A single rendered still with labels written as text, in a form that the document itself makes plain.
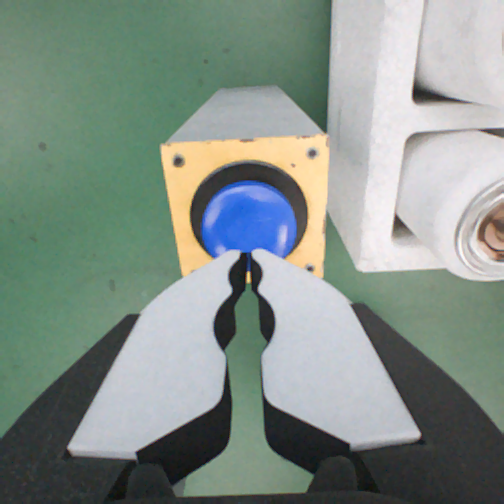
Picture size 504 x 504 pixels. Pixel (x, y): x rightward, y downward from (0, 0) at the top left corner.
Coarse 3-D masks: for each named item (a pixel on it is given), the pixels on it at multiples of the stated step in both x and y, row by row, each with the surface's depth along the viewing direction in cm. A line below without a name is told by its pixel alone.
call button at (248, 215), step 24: (240, 192) 14; (264, 192) 14; (216, 216) 14; (240, 216) 14; (264, 216) 14; (288, 216) 14; (216, 240) 15; (240, 240) 15; (264, 240) 15; (288, 240) 15
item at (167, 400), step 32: (224, 256) 12; (192, 288) 10; (224, 288) 10; (160, 320) 9; (192, 320) 9; (224, 320) 10; (128, 352) 8; (160, 352) 8; (192, 352) 8; (224, 352) 8; (128, 384) 7; (160, 384) 7; (192, 384) 7; (224, 384) 7; (96, 416) 7; (128, 416) 7; (160, 416) 7; (192, 416) 7; (224, 416) 7; (96, 448) 6; (128, 448) 6; (160, 448) 6; (192, 448) 7; (224, 448) 8
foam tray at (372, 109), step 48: (336, 0) 36; (384, 0) 23; (336, 48) 37; (384, 48) 25; (336, 96) 38; (384, 96) 26; (432, 96) 32; (336, 144) 39; (384, 144) 28; (336, 192) 41; (384, 192) 30; (384, 240) 32
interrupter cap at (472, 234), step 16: (480, 192) 22; (496, 192) 22; (480, 208) 22; (496, 208) 23; (464, 224) 23; (480, 224) 23; (496, 224) 23; (464, 240) 24; (480, 240) 24; (496, 240) 24; (464, 256) 24; (480, 256) 24; (496, 256) 24; (480, 272) 25; (496, 272) 25
